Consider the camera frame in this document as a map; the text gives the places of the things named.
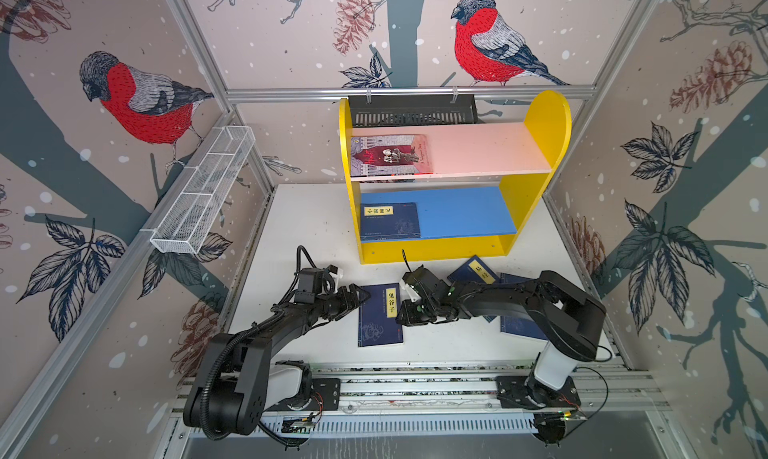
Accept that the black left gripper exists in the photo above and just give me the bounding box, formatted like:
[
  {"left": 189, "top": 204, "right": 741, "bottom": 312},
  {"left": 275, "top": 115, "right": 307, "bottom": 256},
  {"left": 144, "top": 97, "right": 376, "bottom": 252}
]
[{"left": 314, "top": 283, "right": 371, "bottom": 319}]

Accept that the navy book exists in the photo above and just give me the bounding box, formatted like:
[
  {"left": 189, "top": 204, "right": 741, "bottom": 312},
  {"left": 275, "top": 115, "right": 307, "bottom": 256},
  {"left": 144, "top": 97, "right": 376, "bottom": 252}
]
[
  {"left": 448, "top": 255, "right": 500, "bottom": 294},
  {"left": 360, "top": 202, "right": 421, "bottom": 242},
  {"left": 500, "top": 273, "right": 546, "bottom": 340},
  {"left": 358, "top": 283, "right": 404, "bottom": 348}
]

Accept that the red illustrated book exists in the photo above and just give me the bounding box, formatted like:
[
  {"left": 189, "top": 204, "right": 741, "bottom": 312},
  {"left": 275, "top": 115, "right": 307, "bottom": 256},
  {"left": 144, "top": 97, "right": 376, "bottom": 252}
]
[{"left": 350, "top": 135, "right": 434, "bottom": 178}]

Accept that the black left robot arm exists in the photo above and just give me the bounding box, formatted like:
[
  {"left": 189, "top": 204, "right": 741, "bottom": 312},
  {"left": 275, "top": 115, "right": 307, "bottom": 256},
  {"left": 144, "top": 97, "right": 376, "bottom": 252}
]
[{"left": 183, "top": 245, "right": 371, "bottom": 449}]

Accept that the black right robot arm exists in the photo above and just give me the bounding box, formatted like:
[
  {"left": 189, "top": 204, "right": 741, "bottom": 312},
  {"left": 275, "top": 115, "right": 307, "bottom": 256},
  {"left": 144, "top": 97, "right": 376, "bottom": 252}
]
[{"left": 396, "top": 266, "right": 606, "bottom": 410}]

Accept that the yellow shelf with coloured boards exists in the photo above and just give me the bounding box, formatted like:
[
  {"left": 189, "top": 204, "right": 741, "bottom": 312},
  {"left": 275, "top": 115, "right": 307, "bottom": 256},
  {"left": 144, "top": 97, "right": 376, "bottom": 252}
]
[{"left": 339, "top": 90, "right": 572, "bottom": 264}]

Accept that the black perforated tray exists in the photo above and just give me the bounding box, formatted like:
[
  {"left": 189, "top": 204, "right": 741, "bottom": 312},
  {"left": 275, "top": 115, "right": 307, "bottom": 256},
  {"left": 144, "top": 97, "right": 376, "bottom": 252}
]
[{"left": 350, "top": 94, "right": 478, "bottom": 127}]

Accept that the aluminium top crossbar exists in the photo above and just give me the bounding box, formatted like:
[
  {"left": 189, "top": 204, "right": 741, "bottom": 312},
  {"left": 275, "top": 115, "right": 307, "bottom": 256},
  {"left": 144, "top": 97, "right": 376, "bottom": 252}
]
[{"left": 225, "top": 85, "right": 597, "bottom": 104}]

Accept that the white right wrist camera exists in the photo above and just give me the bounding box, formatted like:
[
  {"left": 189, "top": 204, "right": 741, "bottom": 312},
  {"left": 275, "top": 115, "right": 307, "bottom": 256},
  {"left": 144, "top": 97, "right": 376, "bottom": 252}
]
[{"left": 400, "top": 271, "right": 422, "bottom": 301}]

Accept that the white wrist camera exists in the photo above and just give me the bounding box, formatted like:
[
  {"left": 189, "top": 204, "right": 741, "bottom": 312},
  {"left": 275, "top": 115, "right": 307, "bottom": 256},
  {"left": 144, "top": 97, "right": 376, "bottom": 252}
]
[
  {"left": 325, "top": 264, "right": 343, "bottom": 282},
  {"left": 400, "top": 271, "right": 422, "bottom": 301}
]

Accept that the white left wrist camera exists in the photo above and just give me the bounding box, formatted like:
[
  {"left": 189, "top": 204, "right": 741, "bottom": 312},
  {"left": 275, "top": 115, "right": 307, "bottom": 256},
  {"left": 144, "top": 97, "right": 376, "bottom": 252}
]
[{"left": 325, "top": 264, "right": 343, "bottom": 282}]

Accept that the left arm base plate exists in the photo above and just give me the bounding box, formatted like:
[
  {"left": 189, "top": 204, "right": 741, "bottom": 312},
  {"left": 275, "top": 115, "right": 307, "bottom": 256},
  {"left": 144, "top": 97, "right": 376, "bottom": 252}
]
[{"left": 274, "top": 378, "right": 341, "bottom": 412}]

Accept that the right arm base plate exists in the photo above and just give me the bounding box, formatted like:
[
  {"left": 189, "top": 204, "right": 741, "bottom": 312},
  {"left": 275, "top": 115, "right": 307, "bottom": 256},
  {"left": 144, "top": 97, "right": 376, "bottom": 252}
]
[{"left": 495, "top": 375, "right": 581, "bottom": 411}]

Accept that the white wire mesh basket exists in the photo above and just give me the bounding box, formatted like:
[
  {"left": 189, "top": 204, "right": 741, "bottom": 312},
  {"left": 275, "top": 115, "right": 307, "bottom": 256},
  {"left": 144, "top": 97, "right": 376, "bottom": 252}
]
[{"left": 150, "top": 125, "right": 255, "bottom": 254}]

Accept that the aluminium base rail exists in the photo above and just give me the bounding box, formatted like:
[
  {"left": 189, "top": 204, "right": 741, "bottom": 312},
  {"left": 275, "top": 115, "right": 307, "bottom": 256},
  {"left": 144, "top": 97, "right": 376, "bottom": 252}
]
[{"left": 173, "top": 362, "right": 655, "bottom": 439}]

